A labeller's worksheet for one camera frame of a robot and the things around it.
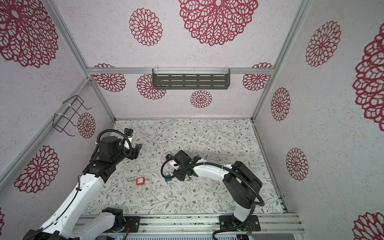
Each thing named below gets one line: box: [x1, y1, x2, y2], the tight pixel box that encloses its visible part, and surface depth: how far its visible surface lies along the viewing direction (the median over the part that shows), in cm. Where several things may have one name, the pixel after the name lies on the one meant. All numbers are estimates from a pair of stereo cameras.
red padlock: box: [136, 177, 146, 186], surface depth 89 cm
